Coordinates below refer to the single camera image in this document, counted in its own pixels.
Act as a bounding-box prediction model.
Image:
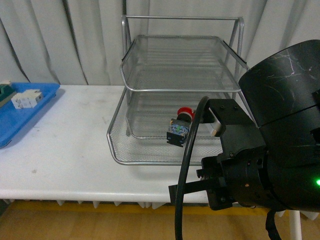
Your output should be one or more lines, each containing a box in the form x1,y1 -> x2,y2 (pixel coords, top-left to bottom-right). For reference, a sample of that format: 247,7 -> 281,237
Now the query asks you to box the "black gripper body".
184,146 -> 266,211

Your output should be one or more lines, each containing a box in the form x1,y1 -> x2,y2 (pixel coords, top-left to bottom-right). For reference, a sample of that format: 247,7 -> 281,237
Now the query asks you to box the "red emergency stop button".
166,106 -> 195,147

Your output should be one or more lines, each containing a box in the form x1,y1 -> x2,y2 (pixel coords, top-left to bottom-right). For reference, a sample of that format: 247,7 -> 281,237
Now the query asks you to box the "white curtain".
0,0 -> 320,85

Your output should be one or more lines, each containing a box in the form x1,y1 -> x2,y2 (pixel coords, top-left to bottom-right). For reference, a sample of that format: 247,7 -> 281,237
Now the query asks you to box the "white circuit breaker block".
11,89 -> 44,109

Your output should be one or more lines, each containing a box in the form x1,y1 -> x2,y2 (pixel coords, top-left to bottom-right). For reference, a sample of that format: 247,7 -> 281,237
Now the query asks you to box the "blue plastic tray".
0,82 -> 60,148

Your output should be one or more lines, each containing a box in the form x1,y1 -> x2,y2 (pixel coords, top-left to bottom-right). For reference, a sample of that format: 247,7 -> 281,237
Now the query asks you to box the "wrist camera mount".
203,99 -> 266,159

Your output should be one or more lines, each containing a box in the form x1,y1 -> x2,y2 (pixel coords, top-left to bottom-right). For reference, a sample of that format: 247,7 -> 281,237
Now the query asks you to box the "black cable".
174,95 -> 210,240

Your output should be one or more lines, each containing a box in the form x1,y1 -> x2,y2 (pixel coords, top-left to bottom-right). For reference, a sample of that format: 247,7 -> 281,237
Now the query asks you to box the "silver wire mesh rack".
107,15 -> 249,166

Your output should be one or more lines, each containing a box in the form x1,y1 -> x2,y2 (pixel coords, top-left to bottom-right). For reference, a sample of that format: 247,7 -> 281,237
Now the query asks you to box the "green knife switch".
0,81 -> 17,108

